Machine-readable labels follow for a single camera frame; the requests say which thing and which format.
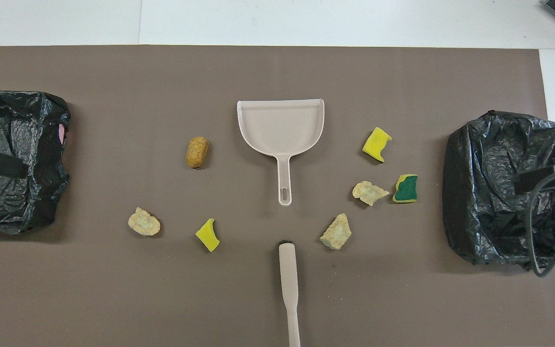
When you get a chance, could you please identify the green and yellow sponge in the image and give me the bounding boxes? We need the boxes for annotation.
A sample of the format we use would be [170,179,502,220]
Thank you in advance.
[392,173,419,204]

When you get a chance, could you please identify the beige crumbly foam chunk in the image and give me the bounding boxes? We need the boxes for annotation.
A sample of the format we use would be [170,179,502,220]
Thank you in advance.
[352,180,390,207]
[319,213,353,251]
[128,207,161,237]

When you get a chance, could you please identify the large yellow sponge piece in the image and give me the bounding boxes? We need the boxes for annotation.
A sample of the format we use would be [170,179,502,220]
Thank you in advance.
[362,126,393,163]

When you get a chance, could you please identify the brown bread roll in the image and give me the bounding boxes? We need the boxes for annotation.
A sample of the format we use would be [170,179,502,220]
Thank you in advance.
[185,136,210,170]

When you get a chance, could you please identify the small yellow sponge piece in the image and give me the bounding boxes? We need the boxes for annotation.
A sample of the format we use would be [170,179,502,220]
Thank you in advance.
[195,218,221,253]

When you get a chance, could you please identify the beige plastic dustpan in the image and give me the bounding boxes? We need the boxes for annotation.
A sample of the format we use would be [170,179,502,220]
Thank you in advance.
[237,99,325,207]

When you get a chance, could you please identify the beige hand brush black bristles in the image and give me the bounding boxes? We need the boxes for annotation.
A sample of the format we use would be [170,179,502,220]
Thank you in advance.
[278,240,302,347]

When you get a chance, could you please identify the black bagged bin pink mark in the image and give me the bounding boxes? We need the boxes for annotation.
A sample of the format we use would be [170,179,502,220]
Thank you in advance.
[0,90,72,236]

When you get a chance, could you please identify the brown table mat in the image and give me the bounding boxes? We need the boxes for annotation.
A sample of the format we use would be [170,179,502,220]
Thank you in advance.
[0,45,555,347]

